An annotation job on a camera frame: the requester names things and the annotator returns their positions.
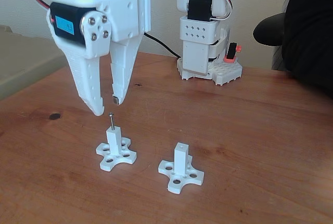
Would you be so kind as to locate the white studded base plate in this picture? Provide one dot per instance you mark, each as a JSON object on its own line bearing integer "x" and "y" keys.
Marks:
{"x": 226, "y": 73}

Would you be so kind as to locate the white cross-base post stand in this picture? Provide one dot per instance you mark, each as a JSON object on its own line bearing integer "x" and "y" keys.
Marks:
{"x": 181, "y": 159}
{"x": 113, "y": 140}

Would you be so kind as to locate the black chair armrest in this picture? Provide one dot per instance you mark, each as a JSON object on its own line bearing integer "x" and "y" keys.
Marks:
{"x": 268, "y": 30}

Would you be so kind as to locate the person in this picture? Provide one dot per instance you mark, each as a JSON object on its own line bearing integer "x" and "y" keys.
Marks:
{"x": 309, "y": 26}

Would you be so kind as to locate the orange and black table clamp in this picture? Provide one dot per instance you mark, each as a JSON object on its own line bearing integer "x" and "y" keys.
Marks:
{"x": 232, "y": 52}

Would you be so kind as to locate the silver metal screw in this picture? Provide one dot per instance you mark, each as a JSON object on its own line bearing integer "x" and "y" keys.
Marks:
{"x": 112, "y": 123}

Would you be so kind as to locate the olive grey plastic bin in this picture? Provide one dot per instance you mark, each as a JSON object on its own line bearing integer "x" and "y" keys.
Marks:
{"x": 26, "y": 60}

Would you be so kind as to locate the grey striped chair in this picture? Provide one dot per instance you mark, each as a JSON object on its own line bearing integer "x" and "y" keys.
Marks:
{"x": 278, "y": 60}

